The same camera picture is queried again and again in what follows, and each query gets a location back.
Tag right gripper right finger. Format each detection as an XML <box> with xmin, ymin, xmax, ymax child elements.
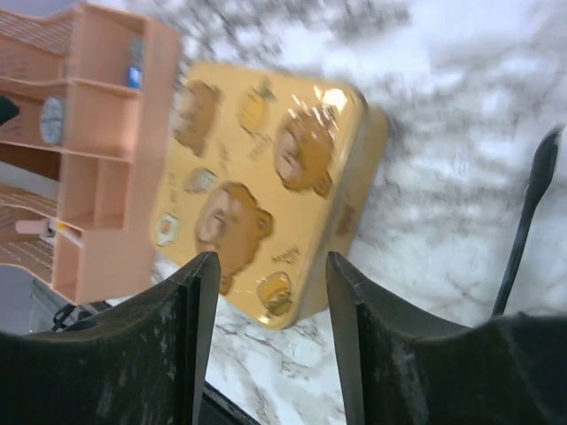
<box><xmin>326</xmin><ymin>252</ymin><xmax>566</xmax><ymax>424</ymax></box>

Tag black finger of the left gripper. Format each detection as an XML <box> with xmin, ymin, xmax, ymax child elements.
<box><xmin>0</xmin><ymin>96</ymin><xmax>19</xmax><ymax>126</ymax></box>

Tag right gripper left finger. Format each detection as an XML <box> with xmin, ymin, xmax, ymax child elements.
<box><xmin>1</xmin><ymin>252</ymin><xmax>221</xmax><ymax>424</ymax></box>

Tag black metal tongs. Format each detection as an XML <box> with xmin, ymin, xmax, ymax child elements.
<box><xmin>492</xmin><ymin>125</ymin><xmax>565</xmax><ymax>316</ymax></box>

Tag silver tin lid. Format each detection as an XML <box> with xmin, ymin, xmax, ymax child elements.
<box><xmin>150</xmin><ymin>62</ymin><xmax>390</xmax><ymax>329</ymax></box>

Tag peach desk organizer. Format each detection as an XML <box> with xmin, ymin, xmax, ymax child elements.
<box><xmin>1</xmin><ymin>4</ymin><xmax>181</xmax><ymax>305</ymax></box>

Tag grey blue glue stick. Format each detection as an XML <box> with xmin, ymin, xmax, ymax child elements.
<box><xmin>128</xmin><ymin>38</ymin><xmax>144</xmax><ymax>89</ymax></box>

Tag black mounting rail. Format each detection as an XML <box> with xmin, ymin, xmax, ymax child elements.
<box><xmin>29</xmin><ymin>278</ymin><xmax>259</xmax><ymax>425</ymax></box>

